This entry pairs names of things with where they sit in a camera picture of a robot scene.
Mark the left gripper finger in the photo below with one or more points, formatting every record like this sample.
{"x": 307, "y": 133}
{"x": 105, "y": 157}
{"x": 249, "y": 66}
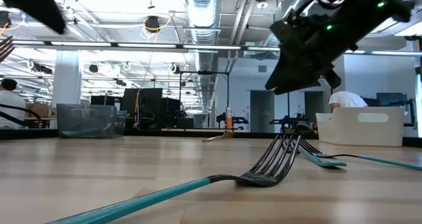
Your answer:
{"x": 36, "y": 3}

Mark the brown cardboard box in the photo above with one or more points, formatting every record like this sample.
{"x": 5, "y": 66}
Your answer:
{"x": 39, "y": 110}

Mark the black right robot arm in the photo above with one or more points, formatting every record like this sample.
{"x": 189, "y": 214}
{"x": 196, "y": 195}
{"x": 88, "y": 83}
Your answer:
{"x": 379, "y": 16}

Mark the blue screen monitor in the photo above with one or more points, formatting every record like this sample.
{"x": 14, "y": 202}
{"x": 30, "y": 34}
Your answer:
{"x": 392, "y": 99}

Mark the black monitor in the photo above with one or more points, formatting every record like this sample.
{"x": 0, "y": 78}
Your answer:
{"x": 148, "y": 102}
{"x": 171, "y": 108}

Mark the person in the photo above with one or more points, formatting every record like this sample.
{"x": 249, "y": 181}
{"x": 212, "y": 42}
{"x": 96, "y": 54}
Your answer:
{"x": 11, "y": 108}
{"x": 347, "y": 100}

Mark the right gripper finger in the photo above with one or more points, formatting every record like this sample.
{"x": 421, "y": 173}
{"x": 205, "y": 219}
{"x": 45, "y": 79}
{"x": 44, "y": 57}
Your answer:
{"x": 296, "y": 75}

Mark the orange white bottle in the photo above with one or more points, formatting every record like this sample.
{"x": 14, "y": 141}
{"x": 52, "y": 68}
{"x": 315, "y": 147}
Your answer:
{"x": 229, "y": 118}

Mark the black ceiling device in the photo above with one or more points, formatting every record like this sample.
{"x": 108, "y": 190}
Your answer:
{"x": 152, "y": 23}

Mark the gray translucent plastic bin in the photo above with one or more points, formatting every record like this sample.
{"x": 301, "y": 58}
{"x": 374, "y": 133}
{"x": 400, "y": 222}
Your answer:
{"x": 85, "y": 122}

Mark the gold fork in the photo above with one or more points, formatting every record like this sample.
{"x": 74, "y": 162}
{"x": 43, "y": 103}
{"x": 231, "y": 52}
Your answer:
{"x": 228, "y": 135}
{"x": 5, "y": 51}

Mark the gray door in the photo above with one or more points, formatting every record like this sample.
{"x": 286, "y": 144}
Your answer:
{"x": 262, "y": 112}
{"x": 314, "y": 103}

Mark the white pillar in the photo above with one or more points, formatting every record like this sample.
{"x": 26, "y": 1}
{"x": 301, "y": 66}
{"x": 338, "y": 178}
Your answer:
{"x": 67, "y": 79}

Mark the silver ventilation duct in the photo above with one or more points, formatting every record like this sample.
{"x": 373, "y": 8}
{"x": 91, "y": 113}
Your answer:
{"x": 280, "y": 6}
{"x": 202, "y": 13}

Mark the black station frame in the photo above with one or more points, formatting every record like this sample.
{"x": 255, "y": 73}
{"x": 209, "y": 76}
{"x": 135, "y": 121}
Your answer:
{"x": 204, "y": 73}

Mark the black background robot arm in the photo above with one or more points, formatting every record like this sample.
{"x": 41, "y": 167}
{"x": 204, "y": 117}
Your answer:
{"x": 290, "y": 122}
{"x": 237, "y": 120}

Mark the white plastic bin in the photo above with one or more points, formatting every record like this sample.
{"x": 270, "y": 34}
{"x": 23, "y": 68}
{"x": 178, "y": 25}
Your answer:
{"x": 362, "y": 135}

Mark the overhead light bar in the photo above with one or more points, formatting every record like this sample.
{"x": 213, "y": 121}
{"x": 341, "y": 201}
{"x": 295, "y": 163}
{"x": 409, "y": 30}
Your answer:
{"x": 211, "y": 47}

